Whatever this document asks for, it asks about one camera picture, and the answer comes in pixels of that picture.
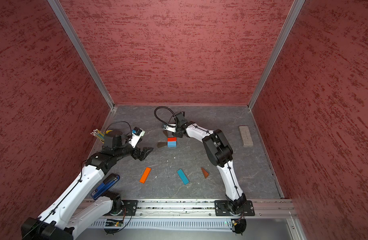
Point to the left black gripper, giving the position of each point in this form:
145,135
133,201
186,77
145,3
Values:
136,155

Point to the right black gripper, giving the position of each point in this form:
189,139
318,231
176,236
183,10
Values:
177,134

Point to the red rectangular block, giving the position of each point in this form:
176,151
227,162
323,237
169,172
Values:
172,139

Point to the dark brown wedge block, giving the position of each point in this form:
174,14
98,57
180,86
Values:
161,145

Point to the light blue rectangular block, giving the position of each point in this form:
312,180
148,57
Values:
172,144

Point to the orange block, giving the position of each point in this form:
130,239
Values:
145,175

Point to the teal block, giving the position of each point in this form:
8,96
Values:
183,177

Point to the reddish brown wedge block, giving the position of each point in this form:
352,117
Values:
205,173

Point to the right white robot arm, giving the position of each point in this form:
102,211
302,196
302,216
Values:
218,150

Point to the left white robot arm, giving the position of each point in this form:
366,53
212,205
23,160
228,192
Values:
58,221

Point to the blue stapler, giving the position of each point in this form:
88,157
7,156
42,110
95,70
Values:
105,186

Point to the bundle of pencils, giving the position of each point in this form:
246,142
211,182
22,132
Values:
98,134

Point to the grey rectangular eraser block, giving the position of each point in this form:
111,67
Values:
246,136

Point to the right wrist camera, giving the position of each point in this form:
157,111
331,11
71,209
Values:
170,127

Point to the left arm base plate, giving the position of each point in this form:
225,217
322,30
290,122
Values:
128,207

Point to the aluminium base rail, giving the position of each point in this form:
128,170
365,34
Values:
205,208

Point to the white slotted cable duct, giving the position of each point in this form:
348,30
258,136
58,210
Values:
223,225

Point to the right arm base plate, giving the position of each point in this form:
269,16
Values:
225,208

